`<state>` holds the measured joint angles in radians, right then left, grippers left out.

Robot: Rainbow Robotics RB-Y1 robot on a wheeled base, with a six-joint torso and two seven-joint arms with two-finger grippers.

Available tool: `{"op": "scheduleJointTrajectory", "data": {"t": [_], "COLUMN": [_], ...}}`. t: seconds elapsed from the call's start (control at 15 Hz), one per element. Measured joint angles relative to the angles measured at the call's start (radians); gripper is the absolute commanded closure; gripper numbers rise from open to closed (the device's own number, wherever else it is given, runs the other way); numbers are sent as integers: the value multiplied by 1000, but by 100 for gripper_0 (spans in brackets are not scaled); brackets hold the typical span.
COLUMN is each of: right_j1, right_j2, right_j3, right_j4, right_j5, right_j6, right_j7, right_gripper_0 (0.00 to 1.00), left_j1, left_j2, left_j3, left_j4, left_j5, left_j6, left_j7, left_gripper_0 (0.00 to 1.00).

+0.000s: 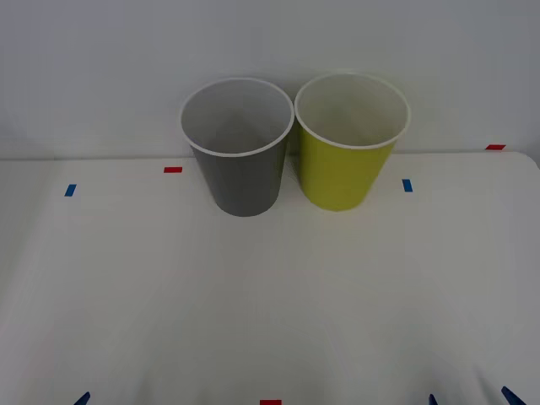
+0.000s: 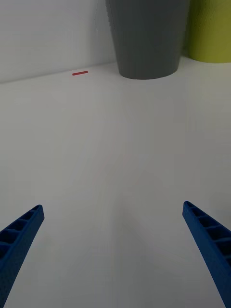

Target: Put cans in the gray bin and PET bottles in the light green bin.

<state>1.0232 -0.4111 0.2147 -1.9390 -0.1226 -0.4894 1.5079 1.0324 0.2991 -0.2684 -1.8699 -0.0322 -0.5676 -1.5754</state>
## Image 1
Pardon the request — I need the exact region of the yellow-green plastic waste bin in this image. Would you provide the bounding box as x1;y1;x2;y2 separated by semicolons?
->
294;72;412;213

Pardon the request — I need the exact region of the grey plastic waste bin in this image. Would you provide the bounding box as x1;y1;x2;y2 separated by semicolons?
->
178;77;295;219

